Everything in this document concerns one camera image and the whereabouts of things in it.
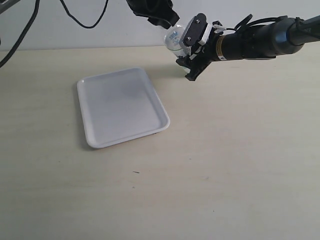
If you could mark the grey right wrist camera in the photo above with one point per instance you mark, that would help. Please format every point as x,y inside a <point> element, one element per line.
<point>195,34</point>

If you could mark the white plastic tray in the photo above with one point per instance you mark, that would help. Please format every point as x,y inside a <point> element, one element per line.
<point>120,106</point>

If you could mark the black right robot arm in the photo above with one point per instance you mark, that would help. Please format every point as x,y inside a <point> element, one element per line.
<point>262,39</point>

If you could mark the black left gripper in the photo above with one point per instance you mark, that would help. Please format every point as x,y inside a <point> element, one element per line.
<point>158,12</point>

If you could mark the clear plastic drink bottle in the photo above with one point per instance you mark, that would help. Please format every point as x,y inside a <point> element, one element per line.
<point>172,40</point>

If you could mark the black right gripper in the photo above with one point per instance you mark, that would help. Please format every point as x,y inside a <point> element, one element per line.
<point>195,64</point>

